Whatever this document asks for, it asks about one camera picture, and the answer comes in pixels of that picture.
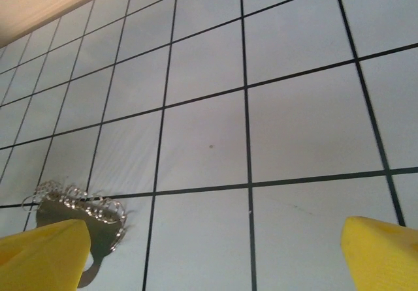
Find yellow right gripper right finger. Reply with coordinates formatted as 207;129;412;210
340;216;418;291

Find white grid table mat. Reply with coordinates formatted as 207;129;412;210
0;0;418;291

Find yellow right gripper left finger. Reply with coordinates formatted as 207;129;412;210
0;219;91;291

